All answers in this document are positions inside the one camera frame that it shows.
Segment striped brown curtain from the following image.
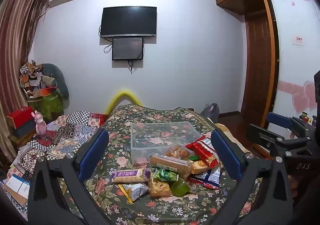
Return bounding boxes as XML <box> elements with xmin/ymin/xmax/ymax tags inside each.
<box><xmin>0</xmin><ymin>0</ymin><xmax>49</xmax><ymax>173</ymax></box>

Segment clear bag of orange crackers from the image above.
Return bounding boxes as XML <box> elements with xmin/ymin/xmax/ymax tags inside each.
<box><xmin>164</xmin><ymin>145</ymin><xmax>195</xmax><ymax>160</ymax></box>

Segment yellow blue snack packet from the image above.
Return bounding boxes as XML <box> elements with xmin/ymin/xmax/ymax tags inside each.
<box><xmin>117</xmin><ymin>182</ymin><xmax>150</xmax><ymax>204</ymax></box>

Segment pink rabbit toy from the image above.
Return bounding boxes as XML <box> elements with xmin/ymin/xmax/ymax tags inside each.
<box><xmin>31</xmin><ymin>110</ymin><xmax>48</xmax><ymax>138</ymax></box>

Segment blue white snack packet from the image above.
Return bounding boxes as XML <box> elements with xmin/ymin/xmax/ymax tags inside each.
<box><xmin>187</xmin><ymin>165</ymin><xmax>223</xmax><ymax>189</ymax></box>

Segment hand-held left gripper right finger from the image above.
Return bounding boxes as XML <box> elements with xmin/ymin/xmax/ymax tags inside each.
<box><xmin>211</xmin><ymin>129</ymin><xmax>294</xmax><ymax>225</ymax></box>

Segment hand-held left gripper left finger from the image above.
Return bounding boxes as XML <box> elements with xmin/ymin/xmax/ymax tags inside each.
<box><xmin>27</xmin><ymin>129</ymin><xmax>110</xmax><ymax>225</ymax></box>

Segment green jelly cup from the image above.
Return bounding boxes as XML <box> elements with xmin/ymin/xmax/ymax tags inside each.
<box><xmin>171</xmin><ymin>177</ymin><xmax>191</xmax><ymax>197</ymax></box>

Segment clear plastic storage box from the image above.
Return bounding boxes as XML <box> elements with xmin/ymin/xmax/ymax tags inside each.
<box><xmin>130</xmin><ymin>122</ymin><xmax>202</xmax><ymax>165</ymax></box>

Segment yellow hoop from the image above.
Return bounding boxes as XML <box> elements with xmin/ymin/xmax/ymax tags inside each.
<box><xmin>105</xmin><ymin>88</ymin><xmax>143</xmax><ymax>115</ymax></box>

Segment white blue book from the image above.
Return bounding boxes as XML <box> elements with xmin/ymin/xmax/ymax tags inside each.
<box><xmin>5</xmin><ymin>174</ymin><xmax>32</xmax><ymax>194</ymax></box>

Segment patterned cloth pile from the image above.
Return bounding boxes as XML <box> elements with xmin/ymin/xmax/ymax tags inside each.
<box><xmin>19</xmin><ymin>60</ymin><xmax>45</xmax><ymax>88</ymax></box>

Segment black television cable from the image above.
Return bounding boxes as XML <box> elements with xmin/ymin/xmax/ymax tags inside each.
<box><xmin>98</xmin><ymin>26</ymin><xmax>113</xmax><ymax>53</ymax></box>

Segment dark grey box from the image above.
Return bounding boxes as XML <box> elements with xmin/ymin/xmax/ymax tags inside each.
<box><xmin>12</xmin><ymin>121</ymin><xmax>37</xmax><ymax>138</ymax></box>

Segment black wall television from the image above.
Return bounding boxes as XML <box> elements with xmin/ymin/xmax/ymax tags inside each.
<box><xmin>100</xmin><ymin>7</ymin><xmax>157</xmax><ymax>38</ymax></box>

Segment small black monitor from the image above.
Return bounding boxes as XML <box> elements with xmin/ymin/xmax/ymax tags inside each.
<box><xmin>112</xmin><ymin>37</ymin><xmax>144</xmax><ymax>61</ymax></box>

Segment dark backpack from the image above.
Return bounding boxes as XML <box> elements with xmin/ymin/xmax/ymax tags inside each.
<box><xmin>200</xmin><ymin>103</ymin><xmax>220</xmax><ymax>123</ymax></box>

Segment patchwork quilt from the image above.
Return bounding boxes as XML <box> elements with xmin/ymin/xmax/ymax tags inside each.
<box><xmin>5</xmin><ymin>111</ymin><xmax>105</xmax><ymax>190</ymax></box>

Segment brown cardboard piece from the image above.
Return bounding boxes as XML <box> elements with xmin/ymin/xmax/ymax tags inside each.
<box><xmin>2</xmin><ymin>182</ymin><xmax>29</xmax><ymax>207</ymax></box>

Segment red snack packet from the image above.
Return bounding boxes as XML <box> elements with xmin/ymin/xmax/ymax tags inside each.
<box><xmin>185</xmin><ymin>136</ymin><xmax>220</xmax><ymax>169</ymax></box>

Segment purple label cracker packet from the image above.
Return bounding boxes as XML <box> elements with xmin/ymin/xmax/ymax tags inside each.
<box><xmin>111</xmin><ymin>169</ymin><xmax>150</xmax><ymax>184</ymax></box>

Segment clear bag of fried snacks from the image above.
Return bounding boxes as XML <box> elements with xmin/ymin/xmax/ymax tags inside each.
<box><xmin>147</xmin><ymin>174</ymin><xmax>173</xmax><ymax>198</ymax></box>

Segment long brown biscuit packet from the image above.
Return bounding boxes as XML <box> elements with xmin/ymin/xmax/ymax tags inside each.
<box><xmin>149</xmin><ymin>154</ymin><xmax>192</xmax><ymax>173</ymax></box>

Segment floral blanket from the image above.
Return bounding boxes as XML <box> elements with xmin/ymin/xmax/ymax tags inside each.
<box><xmin>55</xmin><ymin>104</ymin><xmax>263</xmax><ymax>225</ymax></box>

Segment grey long pillow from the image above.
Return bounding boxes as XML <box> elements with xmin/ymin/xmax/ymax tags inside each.
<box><xmin>41</xmin><ymin>63</ymin><xmax>70</xmax><ymax>98</ymax></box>

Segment yellow biscuit packet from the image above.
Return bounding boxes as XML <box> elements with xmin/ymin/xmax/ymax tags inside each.
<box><xmin>189</xmin><ymin>160</ymin><xmax>213</xmax><ymax>174</ymax></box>

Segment white sliding door heart stickers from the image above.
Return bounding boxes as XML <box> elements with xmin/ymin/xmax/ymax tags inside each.
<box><xmin>265</xmin><ymin>0</ymin><xmax>320</xmax><ymax>120</ymax></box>

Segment brown wooden door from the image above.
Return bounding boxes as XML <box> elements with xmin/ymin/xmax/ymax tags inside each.
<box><xmin>241</xmin><ymin>13</ymin><xmax>273</xmax><ymax>118</ymax></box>

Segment beige mattress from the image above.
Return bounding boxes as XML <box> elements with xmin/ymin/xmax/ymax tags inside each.
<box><xmin>214</xmin><ymin>122</ymin><xmax>253</xmax><ymax>155</ymax></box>

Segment red box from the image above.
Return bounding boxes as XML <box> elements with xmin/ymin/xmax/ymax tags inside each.
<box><xmin>6</xmin><ymin>106</ymin><xmax>35</xmax><ymax>128</ymax></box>

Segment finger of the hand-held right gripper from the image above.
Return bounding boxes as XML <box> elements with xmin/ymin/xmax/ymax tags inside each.
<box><xmin>246</xmin><ymin>124</ymin><xmax>310</xmax><ymax>160</ymax></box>
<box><xmin>266</xmin><ymin>112</ymin><xmax>313</xmax><ymax>140</ymax></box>

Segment green snack packet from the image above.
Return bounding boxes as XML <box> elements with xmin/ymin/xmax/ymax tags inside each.
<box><xmin>152</xmin><ymin>168</ymin><xmax>179</xmax><ymax>182</ymax></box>

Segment orange box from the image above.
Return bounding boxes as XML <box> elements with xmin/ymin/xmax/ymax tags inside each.
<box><xmin>32</xmin><ymin>86</ymin><xmax>57</xmax><ymax>98</ymax></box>

